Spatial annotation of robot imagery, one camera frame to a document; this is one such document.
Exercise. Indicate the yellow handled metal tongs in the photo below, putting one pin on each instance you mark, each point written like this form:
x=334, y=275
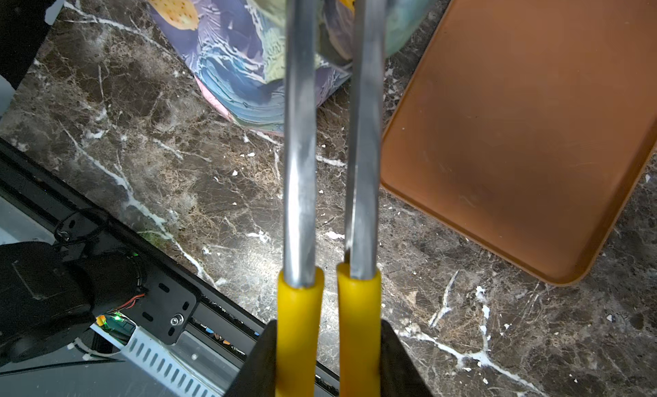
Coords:
x=329, y=277

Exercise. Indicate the brown plastic tray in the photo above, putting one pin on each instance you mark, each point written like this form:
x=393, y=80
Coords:
x=527, y=125

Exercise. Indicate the white slotted cable duct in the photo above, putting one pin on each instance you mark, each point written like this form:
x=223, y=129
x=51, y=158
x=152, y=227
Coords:
x=162, y=364

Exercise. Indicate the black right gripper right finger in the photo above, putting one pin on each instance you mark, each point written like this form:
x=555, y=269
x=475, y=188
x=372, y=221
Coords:
x=399, y=376

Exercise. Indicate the small electronics circuit board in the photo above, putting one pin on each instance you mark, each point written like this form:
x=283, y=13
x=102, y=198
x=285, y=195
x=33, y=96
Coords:
x=117, y=326

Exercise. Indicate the black front mounting rail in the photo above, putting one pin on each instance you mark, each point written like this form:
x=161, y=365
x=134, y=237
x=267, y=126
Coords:
x=200, y=325

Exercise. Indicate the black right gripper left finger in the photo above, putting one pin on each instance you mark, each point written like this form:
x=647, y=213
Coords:
x=256, y=377

